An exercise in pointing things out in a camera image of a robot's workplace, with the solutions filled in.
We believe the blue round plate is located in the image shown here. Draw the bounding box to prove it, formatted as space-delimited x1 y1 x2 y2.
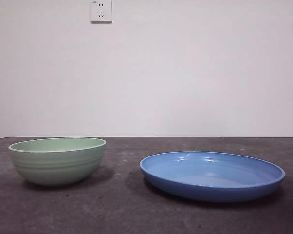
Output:
139 150 285 203

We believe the pale green ribbed bowl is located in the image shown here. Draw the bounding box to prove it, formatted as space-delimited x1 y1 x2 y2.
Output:
8 137 107 188

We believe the white wall socket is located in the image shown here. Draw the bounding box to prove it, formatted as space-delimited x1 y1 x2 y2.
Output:
90 0 113 24

